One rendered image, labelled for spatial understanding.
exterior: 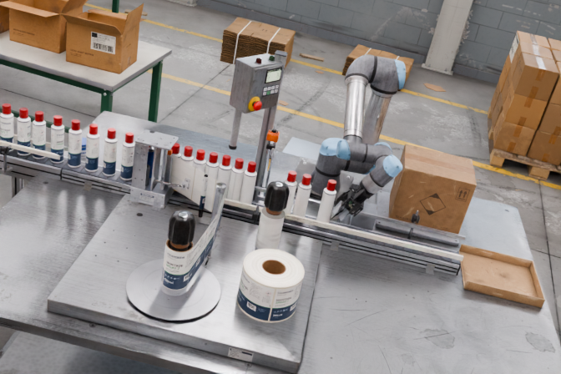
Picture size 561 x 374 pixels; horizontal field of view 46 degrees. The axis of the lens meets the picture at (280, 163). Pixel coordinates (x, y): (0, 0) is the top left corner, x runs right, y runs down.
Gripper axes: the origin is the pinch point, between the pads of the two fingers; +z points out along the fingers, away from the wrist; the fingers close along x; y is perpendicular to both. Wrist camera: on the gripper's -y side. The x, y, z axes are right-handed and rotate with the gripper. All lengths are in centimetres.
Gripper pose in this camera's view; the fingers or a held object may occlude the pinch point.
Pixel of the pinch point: (334, 215)
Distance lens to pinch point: 267.2
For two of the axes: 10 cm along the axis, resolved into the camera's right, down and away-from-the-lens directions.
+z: -6.4, 6.4, 4.4
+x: 7.5, 6.3, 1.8
